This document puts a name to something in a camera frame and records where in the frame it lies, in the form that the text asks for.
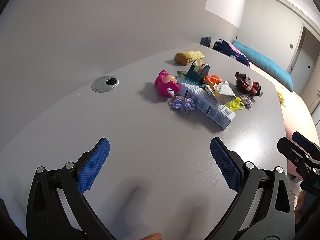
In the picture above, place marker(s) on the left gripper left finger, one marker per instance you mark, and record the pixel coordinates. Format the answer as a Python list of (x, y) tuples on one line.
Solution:
[(57, 207)]

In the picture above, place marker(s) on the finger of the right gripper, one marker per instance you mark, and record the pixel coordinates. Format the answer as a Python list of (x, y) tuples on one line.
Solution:
[(304, 143), (297, 155)]

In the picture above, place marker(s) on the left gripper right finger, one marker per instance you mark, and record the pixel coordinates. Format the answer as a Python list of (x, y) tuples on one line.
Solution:
[(262, 207)]

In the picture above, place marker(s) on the white paper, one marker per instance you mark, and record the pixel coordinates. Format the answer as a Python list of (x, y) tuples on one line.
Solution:
[(221, 92)]

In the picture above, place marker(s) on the white blue carton box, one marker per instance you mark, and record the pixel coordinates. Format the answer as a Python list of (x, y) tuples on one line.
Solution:
[(207, 104)]

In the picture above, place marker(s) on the orange plastic toy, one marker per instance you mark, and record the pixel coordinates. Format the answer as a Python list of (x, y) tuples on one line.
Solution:
[(212, 80)]

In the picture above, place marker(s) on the yellow snack wrapper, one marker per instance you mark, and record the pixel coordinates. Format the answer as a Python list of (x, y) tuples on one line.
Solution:
[(195, 54)]

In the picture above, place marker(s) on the pink bed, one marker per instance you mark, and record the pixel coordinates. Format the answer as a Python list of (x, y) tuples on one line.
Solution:
[(295, 113)]

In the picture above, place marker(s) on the yellow plush duck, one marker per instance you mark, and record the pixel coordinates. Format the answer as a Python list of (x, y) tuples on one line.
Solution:
[(281, 99)]

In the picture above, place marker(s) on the small lilac hair scrunchie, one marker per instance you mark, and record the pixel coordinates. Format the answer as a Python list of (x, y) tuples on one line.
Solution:
[(246, 100)]

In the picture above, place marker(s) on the teal long pillow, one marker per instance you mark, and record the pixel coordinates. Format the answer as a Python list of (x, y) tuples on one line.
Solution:
[(266, 64)]

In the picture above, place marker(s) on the neon yellow plastic toy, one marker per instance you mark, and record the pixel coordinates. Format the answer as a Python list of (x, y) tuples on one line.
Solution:
[(235, 105)]

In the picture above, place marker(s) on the red black plush doll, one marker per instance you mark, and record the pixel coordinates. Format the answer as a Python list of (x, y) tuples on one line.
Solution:
[(246, 85)]

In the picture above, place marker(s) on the grey door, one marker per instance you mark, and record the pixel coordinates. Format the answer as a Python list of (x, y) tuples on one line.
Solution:
[(304, 62)]

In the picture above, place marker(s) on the purple fabric flower scrunchie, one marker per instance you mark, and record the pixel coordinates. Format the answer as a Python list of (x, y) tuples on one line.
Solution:
[(183, 104)]

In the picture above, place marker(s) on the dark navy patterned blanket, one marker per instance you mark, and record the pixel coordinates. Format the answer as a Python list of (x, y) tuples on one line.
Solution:
[(229, 50)]

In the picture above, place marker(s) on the teal toy holder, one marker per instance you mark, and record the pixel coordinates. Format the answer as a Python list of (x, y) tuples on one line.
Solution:
[(196, 73)]

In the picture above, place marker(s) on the black bedside device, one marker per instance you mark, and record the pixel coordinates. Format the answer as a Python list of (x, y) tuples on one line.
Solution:
[(206, 41)]

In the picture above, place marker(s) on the pink doll toy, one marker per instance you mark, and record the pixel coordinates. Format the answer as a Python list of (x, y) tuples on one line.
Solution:
[(166, 84)]

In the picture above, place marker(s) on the brown plush toy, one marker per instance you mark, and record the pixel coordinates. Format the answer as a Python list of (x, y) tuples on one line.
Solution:
[(182, 58)]

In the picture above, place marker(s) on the silver desk cable grommet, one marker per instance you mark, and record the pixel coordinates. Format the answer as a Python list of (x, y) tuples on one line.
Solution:
[(105, 84)]

